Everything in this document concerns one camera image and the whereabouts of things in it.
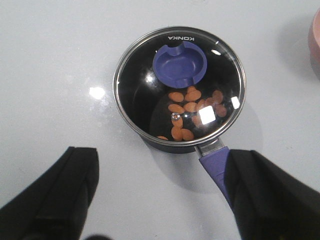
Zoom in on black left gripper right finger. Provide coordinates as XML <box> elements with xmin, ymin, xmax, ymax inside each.
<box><xmin>224</xmin><ymin>149</ymin><xmax>320</xmax><ymax>240</ymax></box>

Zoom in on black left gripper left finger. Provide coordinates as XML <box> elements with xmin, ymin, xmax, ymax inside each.
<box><xmin>0</xmin><ymin>147</ymin><xmax>99</xmax><ymax>240</ymax></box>

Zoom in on orange ham slices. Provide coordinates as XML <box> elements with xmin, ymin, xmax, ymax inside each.
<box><xmin>151</xmin><ymin>86</ymin><xmax>229</xmax><ymax>142</ymax></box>

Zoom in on glass lid blue knob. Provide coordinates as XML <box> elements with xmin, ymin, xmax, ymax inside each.
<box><xmin>112</xmin><ymin>26</ymin><xmax>247</xmax><ymax>146</ymax></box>

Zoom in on pink bowl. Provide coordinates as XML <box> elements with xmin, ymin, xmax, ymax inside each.
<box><xmin>308</xmin><ymin>9</ymin><xmax>320</xmax><ymax>80</ymax></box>

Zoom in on dark blue saucepan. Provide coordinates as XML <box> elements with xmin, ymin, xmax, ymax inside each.
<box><xmin>112</xmin><ymin>26</ymin><xmax>248</xmax><ymax>208</ymax></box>

